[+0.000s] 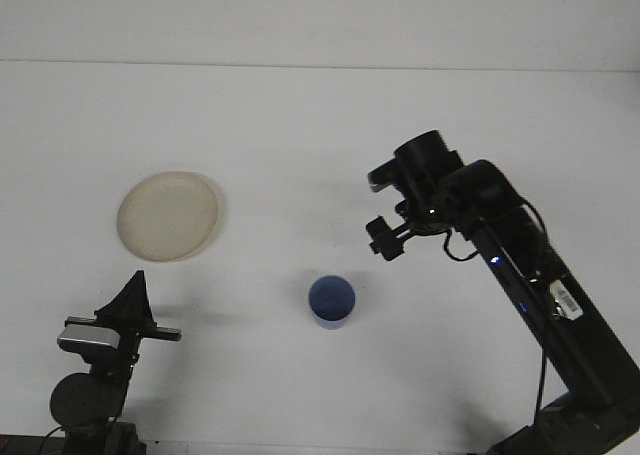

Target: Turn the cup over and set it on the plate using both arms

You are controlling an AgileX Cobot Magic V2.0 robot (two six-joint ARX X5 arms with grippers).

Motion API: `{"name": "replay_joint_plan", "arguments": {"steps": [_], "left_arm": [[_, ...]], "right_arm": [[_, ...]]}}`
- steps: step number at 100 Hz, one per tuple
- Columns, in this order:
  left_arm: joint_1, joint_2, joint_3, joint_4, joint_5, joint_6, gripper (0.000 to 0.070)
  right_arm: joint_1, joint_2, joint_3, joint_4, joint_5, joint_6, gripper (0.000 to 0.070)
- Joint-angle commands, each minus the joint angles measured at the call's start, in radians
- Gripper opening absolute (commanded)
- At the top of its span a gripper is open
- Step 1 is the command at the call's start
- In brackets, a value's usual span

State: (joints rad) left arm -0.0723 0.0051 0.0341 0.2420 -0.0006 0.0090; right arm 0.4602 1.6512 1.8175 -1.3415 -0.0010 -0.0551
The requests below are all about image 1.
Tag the pale blue cup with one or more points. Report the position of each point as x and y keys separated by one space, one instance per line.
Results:
x=332 y=300

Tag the pale round plate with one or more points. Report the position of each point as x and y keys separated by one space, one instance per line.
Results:
x=167 y=217

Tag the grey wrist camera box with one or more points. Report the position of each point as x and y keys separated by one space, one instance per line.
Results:
x=87 y=337
x=382 y=177

